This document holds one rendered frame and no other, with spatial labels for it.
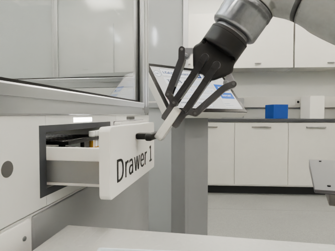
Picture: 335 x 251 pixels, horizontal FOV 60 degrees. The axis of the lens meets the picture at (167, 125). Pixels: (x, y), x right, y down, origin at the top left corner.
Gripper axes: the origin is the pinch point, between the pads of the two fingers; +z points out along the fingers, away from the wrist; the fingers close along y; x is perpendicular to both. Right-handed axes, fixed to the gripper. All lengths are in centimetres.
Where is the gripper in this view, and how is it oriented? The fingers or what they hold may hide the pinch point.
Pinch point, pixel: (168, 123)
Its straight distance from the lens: 55.7
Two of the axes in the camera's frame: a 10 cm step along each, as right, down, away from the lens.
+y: -8.1, -5.8, 1.3
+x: -1.8, 0.4, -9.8
